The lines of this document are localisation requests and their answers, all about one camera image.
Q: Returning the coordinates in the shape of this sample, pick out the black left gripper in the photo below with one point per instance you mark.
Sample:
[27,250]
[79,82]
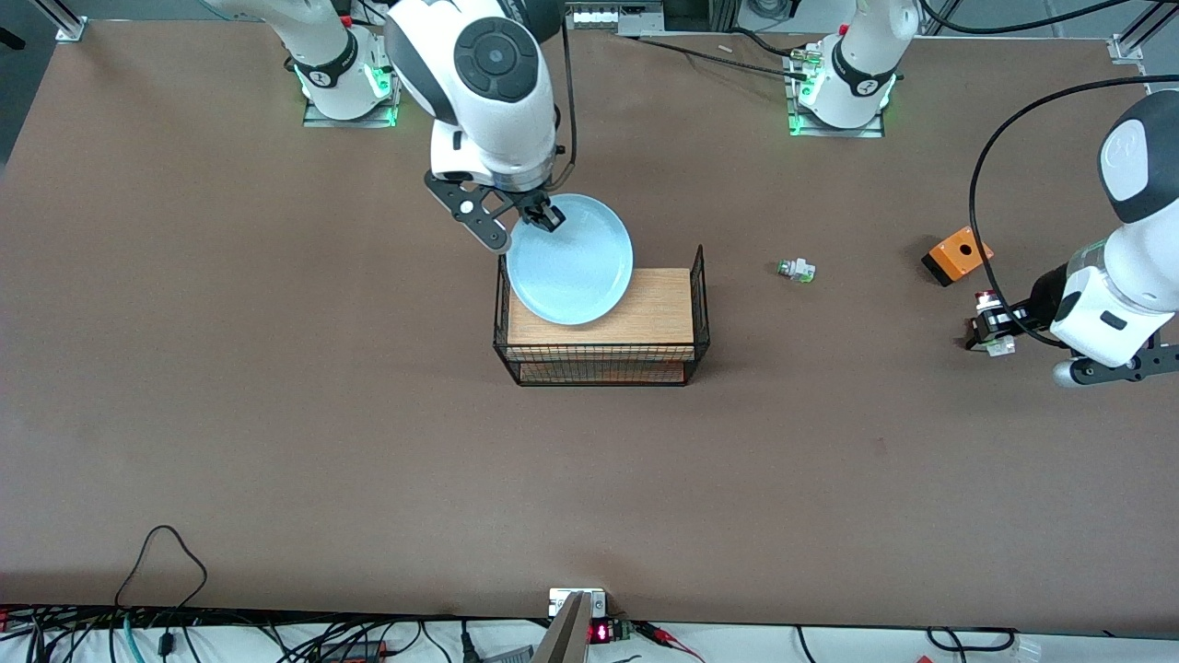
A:
[1043,298]

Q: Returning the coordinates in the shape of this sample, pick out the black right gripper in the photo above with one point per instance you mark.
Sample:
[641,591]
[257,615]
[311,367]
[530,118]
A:
[534,210]

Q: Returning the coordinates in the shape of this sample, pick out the red push button switch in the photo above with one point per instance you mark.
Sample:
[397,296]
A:
[987,297]

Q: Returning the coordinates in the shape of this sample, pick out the light blue round plate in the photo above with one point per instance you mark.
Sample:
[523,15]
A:
[576,267]

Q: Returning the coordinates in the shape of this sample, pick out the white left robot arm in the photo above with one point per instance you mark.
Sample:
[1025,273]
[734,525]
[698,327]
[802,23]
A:
[1138,230]

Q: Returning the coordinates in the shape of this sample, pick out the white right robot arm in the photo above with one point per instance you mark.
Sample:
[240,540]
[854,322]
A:
[488,83]

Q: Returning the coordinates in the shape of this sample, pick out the light wooden shelf board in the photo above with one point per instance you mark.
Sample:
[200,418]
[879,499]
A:
[659,313]
[599,372]

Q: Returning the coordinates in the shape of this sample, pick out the red LED display module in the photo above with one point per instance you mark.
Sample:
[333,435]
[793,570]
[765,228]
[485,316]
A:
[610,632]

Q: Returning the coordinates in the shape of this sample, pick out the black power adapter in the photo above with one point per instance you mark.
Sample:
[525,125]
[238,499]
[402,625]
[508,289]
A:
[355,650]

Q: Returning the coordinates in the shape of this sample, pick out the orange button enclosure box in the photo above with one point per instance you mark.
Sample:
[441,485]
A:
[956,256]

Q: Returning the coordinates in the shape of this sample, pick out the green push button switch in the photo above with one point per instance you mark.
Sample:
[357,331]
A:
[797,270]

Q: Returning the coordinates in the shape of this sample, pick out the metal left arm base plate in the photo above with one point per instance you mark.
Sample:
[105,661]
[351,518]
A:
[870,132]

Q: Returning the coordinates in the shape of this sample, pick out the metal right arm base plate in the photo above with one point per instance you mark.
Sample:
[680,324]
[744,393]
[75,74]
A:
[318,120]

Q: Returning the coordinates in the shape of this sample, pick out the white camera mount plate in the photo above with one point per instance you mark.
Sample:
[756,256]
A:
[599,600]

